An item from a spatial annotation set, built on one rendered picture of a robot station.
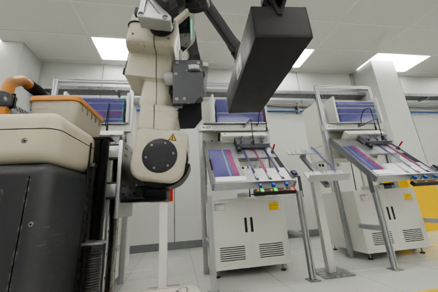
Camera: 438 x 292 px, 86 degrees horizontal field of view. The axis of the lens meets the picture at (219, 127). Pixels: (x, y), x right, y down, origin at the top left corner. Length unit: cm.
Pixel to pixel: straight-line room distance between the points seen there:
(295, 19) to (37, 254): 85
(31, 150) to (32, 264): 23
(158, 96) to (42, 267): 54
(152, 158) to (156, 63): 35
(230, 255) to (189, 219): 168
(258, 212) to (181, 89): 167
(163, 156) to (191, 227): 313
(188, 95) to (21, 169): 45
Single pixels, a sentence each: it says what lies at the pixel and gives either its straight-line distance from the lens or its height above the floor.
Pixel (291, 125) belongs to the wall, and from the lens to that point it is 450.
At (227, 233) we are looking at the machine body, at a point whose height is 33.
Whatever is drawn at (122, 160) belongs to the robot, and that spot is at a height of 72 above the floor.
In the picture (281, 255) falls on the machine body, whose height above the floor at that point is 13.
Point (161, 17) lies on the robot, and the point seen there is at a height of 111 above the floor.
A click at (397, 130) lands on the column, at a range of 505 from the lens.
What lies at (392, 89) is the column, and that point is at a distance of 537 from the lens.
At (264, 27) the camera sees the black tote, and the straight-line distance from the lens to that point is 74.
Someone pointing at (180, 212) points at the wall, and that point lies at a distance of 379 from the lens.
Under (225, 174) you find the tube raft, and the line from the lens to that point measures 197.
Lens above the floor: 58
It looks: 18 degrees up
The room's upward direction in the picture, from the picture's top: 4 degrees counter-clockwise
